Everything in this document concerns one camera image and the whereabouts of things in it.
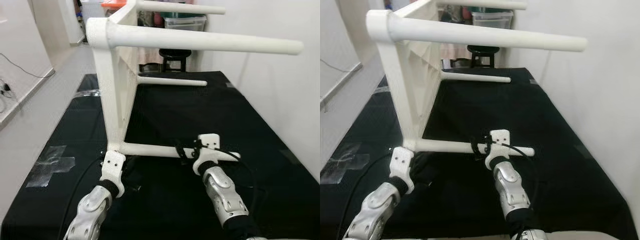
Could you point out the white plastic children table top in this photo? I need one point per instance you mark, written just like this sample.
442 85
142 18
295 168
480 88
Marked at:
405 90
112 90

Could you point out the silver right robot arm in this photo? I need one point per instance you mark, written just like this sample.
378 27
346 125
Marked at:
222 195
510 190

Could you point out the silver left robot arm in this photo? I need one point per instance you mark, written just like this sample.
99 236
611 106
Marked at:
375 207
90 210

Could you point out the black tablecloth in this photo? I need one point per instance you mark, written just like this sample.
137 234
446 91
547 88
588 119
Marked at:
200 115
500 110

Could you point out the black stool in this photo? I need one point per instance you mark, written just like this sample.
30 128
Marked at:
175 55
482 51

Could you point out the clear tape patch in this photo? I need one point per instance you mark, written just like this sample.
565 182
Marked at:
50 162
342 162
582 151
290 157

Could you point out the clear plastic wrap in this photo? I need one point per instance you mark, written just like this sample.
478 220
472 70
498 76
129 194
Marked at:
382 90
87 93

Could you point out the clear container with green lid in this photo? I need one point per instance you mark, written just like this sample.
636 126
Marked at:
492 20
185 22

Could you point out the box with orange lid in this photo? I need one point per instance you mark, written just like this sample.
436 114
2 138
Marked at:
111 6

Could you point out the white fridge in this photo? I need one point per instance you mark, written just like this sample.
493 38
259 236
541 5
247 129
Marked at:
91 7

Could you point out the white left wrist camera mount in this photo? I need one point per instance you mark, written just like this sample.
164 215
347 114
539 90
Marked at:
401 162
112 167

